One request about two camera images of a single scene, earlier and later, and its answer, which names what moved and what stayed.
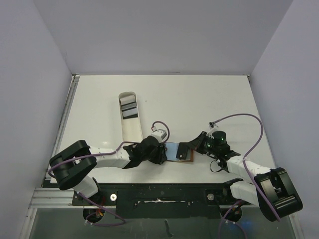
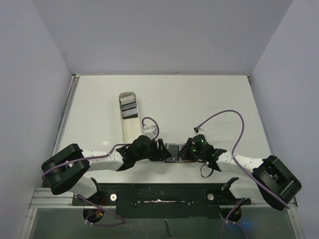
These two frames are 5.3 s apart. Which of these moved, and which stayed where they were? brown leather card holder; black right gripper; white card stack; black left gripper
Moved: black right gripper
Stayed: brown leather card holder; white card stack; black left gripper
